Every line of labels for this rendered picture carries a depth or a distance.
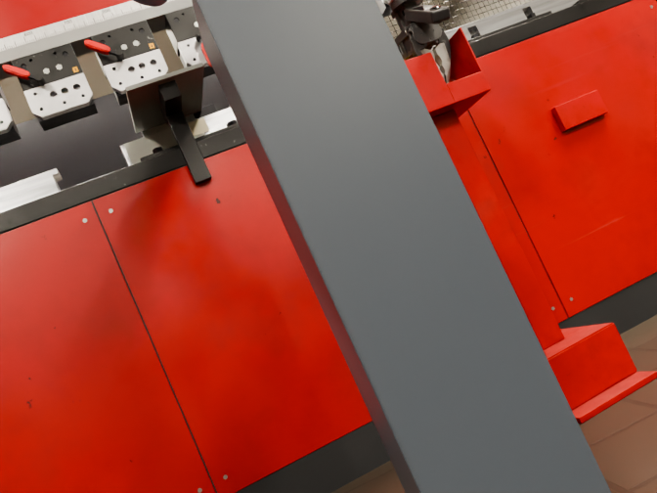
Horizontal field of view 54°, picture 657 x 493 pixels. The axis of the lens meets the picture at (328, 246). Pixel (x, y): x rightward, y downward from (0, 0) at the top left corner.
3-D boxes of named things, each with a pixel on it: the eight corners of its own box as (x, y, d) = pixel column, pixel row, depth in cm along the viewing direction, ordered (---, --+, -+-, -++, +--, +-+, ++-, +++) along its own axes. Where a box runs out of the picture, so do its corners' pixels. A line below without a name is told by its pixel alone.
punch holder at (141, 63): (114, 93, 162) (89, 35, 164) (118, 106, 171) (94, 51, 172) (171, 74, 166) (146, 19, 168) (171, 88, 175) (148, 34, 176)
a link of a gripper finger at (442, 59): (447, 88, 147) (431, 52, 147) (459, 79, 142) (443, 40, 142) (436, 93, 147) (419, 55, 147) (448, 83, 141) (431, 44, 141)
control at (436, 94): (413, 118, 130) (375, 40, 131) (386, 146, 145) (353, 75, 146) (491, 89, 136) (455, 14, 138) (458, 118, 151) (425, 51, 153)
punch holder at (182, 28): (189, 68, 168) (164, 13, 169) (189, 82, 176) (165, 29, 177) (241, 51, 172) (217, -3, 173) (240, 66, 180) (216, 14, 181)
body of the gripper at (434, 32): (430, 54, 149) (410, 6, 149) (448, 38, 141) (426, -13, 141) (403, 64, 147) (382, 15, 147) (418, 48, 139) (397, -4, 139)
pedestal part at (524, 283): (543, 350, 133) (431, 117, 137) (527, 351, 138) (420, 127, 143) (565, 338, 134) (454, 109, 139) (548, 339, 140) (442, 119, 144)
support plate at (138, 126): (126, 91, 139) (124, 87, 139) (136, 133, 165) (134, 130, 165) (203, 66, 144) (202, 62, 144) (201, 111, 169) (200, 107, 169)
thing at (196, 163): (196, 171, 141) (157, 85, 143) (196, 189, 155) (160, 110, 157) (213, 165, 142) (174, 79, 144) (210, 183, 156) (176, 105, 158)
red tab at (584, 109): (565, 129, 174) (554, 107, 174) (561, 132, 176) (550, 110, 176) (608, 112, 178) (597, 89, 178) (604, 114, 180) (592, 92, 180)
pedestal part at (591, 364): (582, 424, 118) (552, 363, 119) (510, 417, 141) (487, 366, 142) (659, 376, 124) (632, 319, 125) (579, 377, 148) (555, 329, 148)
